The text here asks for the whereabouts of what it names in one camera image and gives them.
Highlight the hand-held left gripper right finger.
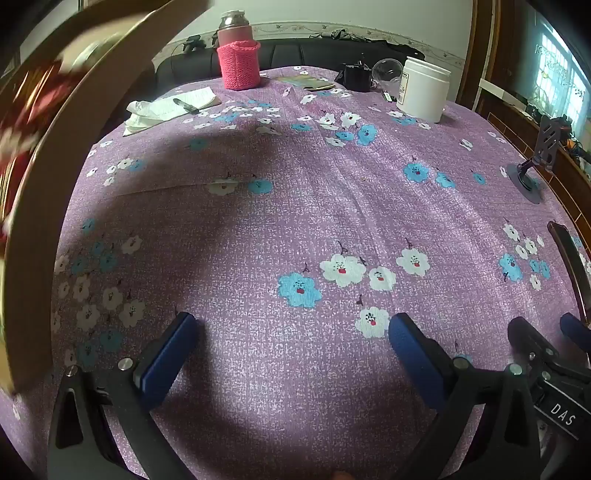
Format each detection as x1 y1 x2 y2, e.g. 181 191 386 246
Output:
388 312 541 480

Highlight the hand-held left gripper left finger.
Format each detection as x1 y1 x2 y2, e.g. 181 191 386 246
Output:
46 312 199 480

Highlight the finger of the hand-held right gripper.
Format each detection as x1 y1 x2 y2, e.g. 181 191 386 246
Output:
560 312 591 357
508 316 557 385

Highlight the brown cardboard box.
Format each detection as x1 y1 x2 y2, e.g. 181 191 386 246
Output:
0 0 209 396

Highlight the black smartphone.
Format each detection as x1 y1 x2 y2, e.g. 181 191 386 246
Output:
547 220 591 325

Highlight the brown wooden cabinet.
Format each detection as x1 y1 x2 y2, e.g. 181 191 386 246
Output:
459 0 591 243

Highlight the grey phone stand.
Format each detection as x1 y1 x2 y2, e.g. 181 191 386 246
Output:
506 114 574 204

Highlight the purple floral tablecloth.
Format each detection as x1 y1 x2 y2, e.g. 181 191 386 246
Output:
0 65 591 480

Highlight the white crumpled tissue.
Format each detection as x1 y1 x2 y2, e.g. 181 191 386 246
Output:
122 100 163 138

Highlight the white tissue with pen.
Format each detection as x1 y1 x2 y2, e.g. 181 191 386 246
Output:
156 86 222 122

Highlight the white plastic jar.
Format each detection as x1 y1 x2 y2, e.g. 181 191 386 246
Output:
396 56 451 124

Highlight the black mug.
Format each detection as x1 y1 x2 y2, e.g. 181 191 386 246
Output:
335 62 374 92

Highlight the green booklet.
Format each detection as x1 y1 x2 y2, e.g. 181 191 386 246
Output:
276 74 337 92

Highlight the pink thermos with knit sleeve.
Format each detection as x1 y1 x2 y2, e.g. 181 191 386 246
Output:
217 10 262 91

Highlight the black sofa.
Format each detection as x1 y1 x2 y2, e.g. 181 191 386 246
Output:
154 36 426 94

